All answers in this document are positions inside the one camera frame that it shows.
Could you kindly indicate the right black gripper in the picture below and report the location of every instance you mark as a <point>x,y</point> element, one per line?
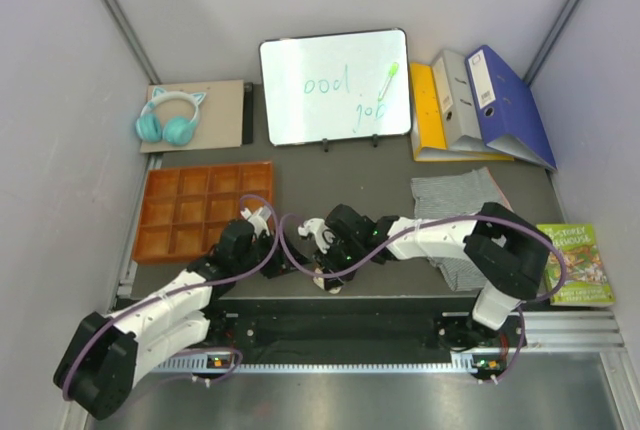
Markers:
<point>328,261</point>

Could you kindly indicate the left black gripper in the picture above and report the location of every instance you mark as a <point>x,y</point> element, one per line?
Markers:
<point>275,267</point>

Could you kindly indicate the orange underwear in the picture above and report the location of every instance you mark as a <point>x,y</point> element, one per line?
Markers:
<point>332,286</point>

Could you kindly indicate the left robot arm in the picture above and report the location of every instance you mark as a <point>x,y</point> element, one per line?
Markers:
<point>109,354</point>

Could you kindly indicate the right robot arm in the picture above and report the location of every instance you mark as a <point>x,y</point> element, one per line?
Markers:
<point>509,253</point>

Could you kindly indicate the grey striped underwear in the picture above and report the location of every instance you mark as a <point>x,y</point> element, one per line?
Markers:
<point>440,197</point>

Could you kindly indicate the orange compartment tray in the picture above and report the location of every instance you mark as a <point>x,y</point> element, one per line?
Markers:
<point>185,209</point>

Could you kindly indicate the yellow binder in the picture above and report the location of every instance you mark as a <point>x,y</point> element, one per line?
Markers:
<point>427,134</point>

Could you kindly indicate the teal cat-ear headphones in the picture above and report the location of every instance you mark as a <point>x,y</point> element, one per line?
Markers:
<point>177,131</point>

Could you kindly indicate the beige board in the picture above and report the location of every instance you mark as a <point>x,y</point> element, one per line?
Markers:
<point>214,109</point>

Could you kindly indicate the whiteboard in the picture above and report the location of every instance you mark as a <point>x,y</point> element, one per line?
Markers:
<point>325,88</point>

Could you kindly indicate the grey binder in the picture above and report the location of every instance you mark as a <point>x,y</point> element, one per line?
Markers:
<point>457,107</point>

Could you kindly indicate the green marker pen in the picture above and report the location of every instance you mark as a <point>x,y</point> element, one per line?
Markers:
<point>388,79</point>

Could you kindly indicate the blue binder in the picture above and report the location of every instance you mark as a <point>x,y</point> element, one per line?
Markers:
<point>507,113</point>

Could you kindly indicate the green treehouse book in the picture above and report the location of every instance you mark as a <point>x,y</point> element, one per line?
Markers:
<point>586,283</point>

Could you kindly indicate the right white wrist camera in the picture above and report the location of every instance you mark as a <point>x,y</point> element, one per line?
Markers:
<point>317,229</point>

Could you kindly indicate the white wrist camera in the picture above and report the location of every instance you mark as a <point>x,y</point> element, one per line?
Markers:
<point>317,229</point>
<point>259,219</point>

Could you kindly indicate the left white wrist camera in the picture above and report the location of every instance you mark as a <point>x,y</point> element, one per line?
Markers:
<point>259,219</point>

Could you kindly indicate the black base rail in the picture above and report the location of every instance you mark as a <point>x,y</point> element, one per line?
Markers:
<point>336,330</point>

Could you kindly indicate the grey cable duct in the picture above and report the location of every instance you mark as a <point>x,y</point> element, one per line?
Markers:
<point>455,363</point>

